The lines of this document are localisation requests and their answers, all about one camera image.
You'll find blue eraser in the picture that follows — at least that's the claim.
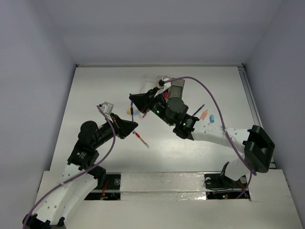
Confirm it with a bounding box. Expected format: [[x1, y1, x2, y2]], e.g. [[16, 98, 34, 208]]
[[209, 114, 214, 124]]

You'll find aluminium rail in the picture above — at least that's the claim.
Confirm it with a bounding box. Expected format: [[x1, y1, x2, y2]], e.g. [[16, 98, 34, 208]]
[[238, 66, 276, 173]]

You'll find blue gel pen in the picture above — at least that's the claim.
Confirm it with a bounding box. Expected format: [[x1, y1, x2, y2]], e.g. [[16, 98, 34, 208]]
[[130, 101, 134, 122]]

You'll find orange plastic container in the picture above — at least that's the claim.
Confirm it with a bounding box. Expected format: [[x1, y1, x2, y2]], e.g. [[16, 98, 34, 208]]
[[156, 75, 171, 88]]

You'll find blue glue tube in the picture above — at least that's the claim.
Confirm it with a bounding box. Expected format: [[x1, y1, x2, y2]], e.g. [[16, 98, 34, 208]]
[[132, 108, 142, 117]]

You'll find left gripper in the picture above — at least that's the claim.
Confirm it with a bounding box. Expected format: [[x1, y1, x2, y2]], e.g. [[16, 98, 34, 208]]
[[93, 113, 138, 148]]

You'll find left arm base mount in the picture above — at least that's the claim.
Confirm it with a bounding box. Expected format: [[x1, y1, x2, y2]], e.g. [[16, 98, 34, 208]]
[[84, 173, 121, 201]]

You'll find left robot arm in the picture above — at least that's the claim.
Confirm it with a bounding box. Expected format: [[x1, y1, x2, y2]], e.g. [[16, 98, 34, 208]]
[[22, 114, 138, 229]]

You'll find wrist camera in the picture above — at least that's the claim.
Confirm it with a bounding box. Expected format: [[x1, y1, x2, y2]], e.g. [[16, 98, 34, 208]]
[[97, 102, 114, 115], [155, 77, 172, 96]]

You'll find dark grey plastic container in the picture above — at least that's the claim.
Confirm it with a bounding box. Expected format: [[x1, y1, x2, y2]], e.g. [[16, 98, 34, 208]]
[[167, 79, 185, 99]]

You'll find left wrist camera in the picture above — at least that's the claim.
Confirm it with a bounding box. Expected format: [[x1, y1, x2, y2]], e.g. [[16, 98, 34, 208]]
[[97, 102, 114, 115]]

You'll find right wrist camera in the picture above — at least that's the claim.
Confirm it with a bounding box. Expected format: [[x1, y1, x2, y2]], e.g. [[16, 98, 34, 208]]
[[155, 77, 172, 96]]

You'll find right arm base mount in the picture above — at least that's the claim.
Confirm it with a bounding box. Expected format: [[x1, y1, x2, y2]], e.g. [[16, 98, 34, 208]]
[[203, 162, 250, 200]]

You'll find clear plastic container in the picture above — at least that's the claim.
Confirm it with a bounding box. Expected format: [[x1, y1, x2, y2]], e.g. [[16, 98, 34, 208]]
[[140, 74, 158, 94]]

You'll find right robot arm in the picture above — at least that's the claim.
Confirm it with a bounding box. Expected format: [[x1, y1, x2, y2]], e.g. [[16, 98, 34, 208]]
[[129, 88, 275, 187]]

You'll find dark purple pen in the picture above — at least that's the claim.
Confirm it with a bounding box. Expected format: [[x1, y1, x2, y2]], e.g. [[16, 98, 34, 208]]
[[192, 104, 205, 116]]

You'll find red gel pen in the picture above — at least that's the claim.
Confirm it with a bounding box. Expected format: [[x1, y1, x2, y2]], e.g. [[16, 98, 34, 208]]
[[133, 131, 150, 149]]

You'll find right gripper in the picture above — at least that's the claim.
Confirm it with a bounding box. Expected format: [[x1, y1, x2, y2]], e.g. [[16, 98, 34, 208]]
[[130, 87, 174, 126]]

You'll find orange glue tube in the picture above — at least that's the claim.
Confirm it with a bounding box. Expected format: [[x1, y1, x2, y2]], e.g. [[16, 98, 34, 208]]
[[200, 110, 208, 120]]

